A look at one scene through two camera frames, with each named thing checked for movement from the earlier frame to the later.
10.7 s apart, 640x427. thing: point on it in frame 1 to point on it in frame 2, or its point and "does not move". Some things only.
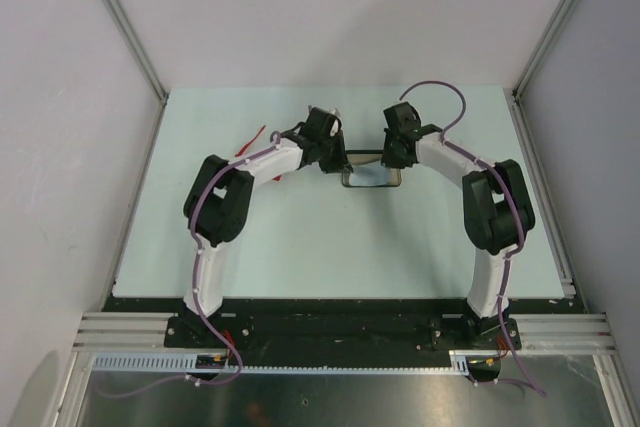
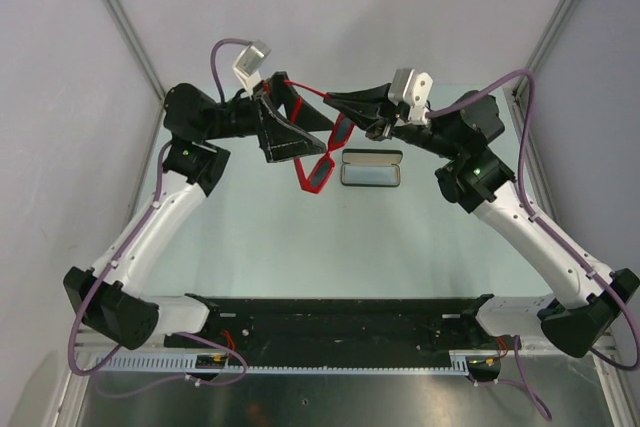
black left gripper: [341, 162] to [279, 139]
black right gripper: [388, 159] to [381, 120]
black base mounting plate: [336, 326] does not move
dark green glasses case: [368, 171] does not move
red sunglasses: [250, 143] to [324, 168]
